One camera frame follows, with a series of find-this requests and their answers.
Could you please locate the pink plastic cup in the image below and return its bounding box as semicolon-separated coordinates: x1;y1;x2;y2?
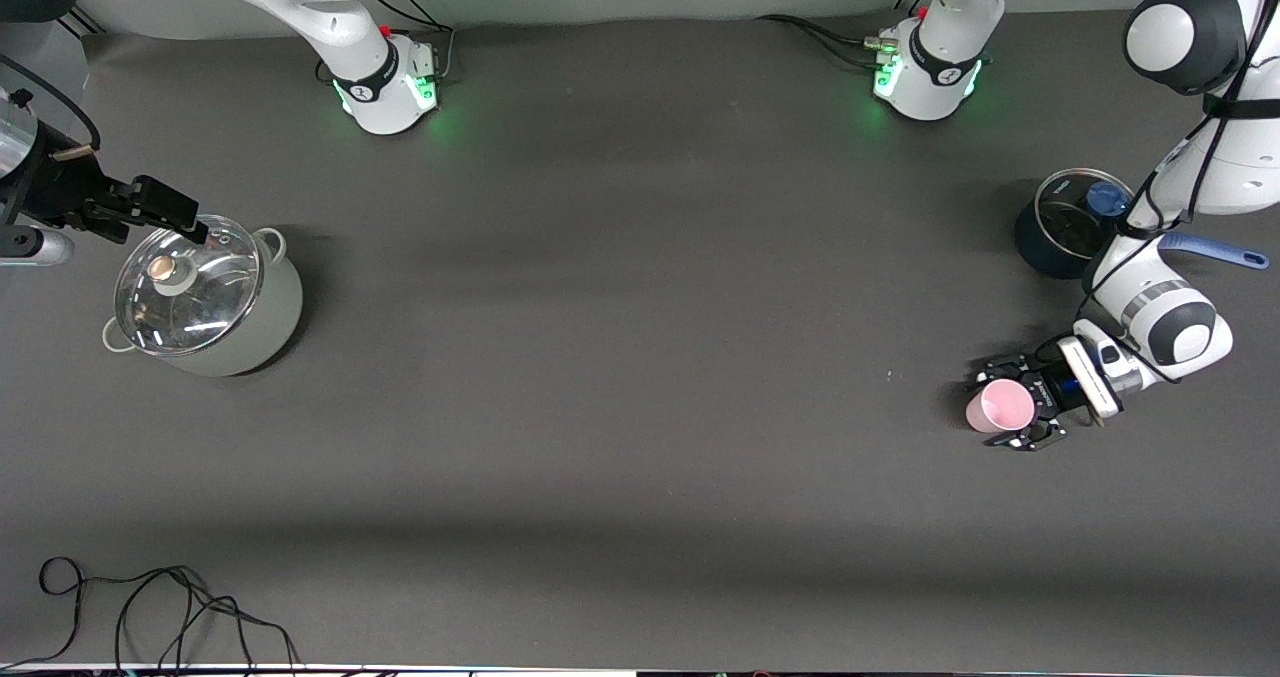
965;378;1038;435

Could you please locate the glass lid with steel knob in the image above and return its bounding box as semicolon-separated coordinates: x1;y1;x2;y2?
114;215;263;357

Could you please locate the dark blue saucepan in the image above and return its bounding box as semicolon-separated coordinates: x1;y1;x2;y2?
1014;168;1271;280

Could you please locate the glass lid with blue knob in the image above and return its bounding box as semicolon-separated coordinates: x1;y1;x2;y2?
1034;168;1138;260

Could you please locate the pale green stockpot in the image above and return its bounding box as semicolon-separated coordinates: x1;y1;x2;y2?
101;214;304;378

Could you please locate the black left arm base cable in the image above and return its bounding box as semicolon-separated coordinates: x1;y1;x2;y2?
755;14;896;68

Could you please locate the thin black loose cable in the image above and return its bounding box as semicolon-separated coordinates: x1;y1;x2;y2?
0;557;301;674

